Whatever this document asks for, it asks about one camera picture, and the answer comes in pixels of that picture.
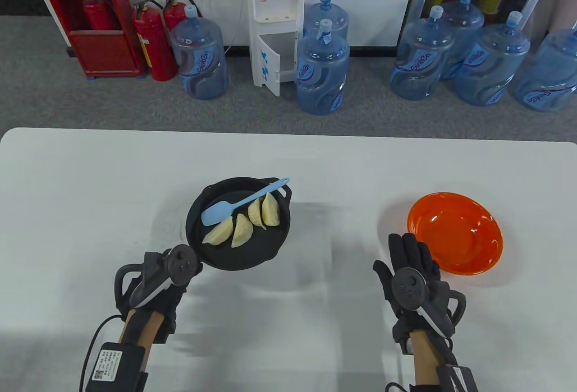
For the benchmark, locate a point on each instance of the white water dispenser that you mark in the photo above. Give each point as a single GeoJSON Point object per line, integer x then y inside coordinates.
{"type": "Point", "coordinates": [275, 4]}

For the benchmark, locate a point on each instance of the black left wrist sensor box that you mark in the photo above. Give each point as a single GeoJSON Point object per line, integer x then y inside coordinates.
{"type": "Point", "coordinates": [117, 367]}

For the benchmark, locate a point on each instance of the blue dessert shovel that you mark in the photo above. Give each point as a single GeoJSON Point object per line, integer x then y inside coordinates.
{"type": "Point", "coordinates": [216, 215]}

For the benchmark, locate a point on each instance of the black right wrist sensor box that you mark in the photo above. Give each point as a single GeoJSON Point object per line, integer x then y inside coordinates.
{"type": "Point", "coordinates": [457, 380]}

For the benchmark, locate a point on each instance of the black frying pan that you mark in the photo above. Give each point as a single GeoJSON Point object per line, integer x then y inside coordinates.
{"type": "Point", "coordinates": [243, 256]}

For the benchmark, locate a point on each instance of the black wrist sensor box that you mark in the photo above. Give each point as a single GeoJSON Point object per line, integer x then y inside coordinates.
{"type": "Point", "coordinates": [457, 380]}
{"type": "Point", "coordinates": [117, 367]}

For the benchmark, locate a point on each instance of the blue water jug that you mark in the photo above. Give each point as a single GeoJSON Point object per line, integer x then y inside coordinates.
{"type": "Point", "coordinates": [338, 17]}
{"type": "Point", "coordinates": [421, 62]}
{"type": "Point", "coordinates": [491, 67]}
{"type": "Point", "coordinates": [322, 76]}
{"type": "Point", "coordinates": [550, 71]}
{"type": "Point", "coordinates": [200, 62]}
{"type": "Point", "coordinates": [466, 17]}

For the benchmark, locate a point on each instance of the person's right forearm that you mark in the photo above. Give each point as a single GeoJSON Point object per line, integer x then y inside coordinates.
{"type": "Point", "coordinates": [423, 356]}

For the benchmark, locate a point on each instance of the black grey right hand controller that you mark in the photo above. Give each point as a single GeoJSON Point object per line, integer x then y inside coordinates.
{"type": "Point", "coordinates": [408, 286]}

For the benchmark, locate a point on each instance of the person's right hand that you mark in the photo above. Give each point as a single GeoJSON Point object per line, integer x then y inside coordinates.
{"type": "Point", "coordinates": [412, 252]}

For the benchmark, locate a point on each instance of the person's left hand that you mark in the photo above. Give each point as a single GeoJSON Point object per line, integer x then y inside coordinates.
{"type": "Point", "coordinates": [167, 306]}

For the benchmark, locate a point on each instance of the black grey left hand controller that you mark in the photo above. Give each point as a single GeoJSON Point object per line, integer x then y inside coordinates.
{"type": "Point", "coordinates": [180, 265]}

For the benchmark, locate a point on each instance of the tall red fire extinguisher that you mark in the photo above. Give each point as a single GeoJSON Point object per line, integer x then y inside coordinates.
{"type": "Point", "coordinates": [155, 49]}

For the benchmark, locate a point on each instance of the red extinguisher inside cabinet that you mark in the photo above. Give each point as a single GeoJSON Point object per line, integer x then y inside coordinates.
{"type": "Point", "coordinates": [100, 17]}

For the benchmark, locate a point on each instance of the red fire extinguisher cabinet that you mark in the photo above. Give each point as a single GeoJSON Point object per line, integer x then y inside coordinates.
{"type": "Point", "coordinates": [106, 53]}

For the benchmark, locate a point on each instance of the short red fire extinguisher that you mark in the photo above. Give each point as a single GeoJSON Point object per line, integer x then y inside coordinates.
{"type": "Point", "coordinates": [173, 17]}

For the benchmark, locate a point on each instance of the orange plastic bowl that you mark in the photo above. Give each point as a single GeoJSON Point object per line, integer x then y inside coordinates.
{"type": "Point", "coordinates": [469, 238]}

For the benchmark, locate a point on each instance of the pale yellow dumpling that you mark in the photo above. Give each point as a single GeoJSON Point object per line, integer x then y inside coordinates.
{"type": "Point", "coordinates": [271, 209]}
{"type": "Point", "coordinates": [218, 232]}
{"type": "Point", "coordinates": [242, 229]}
{"type": "Point", "coordinates": [257, 214]}

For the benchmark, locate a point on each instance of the person's left forearm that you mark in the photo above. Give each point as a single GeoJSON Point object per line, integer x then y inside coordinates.
{"type": "Point", "coordinates": [144, 333]}

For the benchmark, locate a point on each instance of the black grey hand controller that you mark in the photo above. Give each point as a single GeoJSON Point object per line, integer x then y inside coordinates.
{"type": "Point", "coordinates": [408, 286]}
{"type": "Point", "coordinates": [180, 265]}

